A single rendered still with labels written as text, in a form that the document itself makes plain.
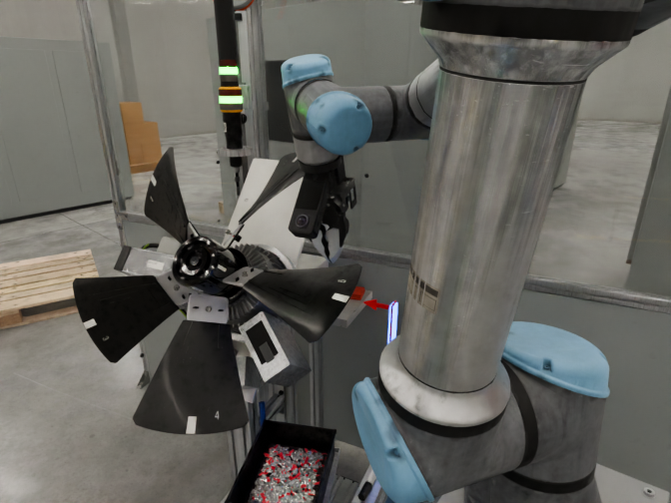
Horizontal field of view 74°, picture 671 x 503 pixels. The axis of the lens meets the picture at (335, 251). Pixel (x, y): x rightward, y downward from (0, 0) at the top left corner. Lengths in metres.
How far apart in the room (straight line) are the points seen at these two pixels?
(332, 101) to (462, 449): 0.40
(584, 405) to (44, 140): 6.41
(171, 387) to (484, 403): 0.73
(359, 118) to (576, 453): 0.43
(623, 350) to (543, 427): 1.21
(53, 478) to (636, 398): 2.28
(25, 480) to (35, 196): 4.59
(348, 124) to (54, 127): 6.13
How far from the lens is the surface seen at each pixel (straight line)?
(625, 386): 1.74
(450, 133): 0.29
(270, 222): 1.31
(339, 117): 0.57
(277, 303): 0.90
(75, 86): 6.68
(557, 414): 0.49
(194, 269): 1.02
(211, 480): 2.19
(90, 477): 2.38
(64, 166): 6.66
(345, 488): 2.00
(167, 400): 1.01
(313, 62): 0.67
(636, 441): 1.86
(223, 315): 1.05
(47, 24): 13.68
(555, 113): 0.28
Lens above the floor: 1.59
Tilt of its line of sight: 21 degrees down
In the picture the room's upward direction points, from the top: straight up
